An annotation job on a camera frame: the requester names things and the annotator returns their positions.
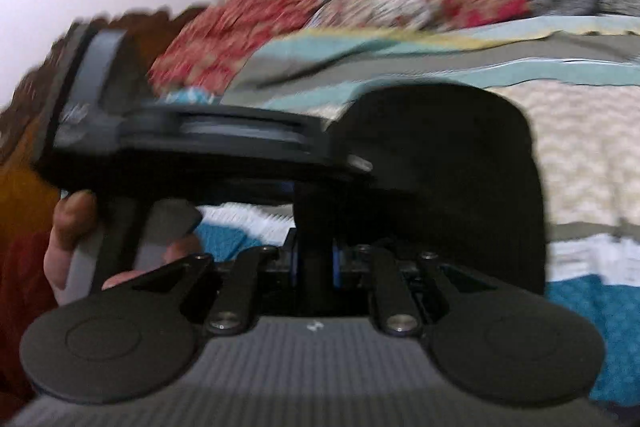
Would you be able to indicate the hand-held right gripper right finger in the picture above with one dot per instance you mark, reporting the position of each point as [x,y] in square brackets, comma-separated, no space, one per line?
[337,264]

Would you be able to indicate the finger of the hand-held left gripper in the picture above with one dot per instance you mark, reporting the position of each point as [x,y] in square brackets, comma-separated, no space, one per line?
[350,157]

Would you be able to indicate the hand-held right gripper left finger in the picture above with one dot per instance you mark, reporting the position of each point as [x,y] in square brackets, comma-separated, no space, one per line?
[287,262]

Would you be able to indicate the black pants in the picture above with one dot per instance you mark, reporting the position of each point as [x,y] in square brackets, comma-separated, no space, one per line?
[440,167]

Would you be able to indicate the person's left hand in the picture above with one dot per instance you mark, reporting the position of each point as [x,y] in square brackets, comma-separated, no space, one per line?
[62,237]

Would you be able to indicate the person's orange red clothing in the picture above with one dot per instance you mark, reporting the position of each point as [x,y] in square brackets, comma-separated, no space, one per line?
[25,257]

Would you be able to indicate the patterned bedsheet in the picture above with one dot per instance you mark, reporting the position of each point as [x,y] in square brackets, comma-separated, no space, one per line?
[575,147]

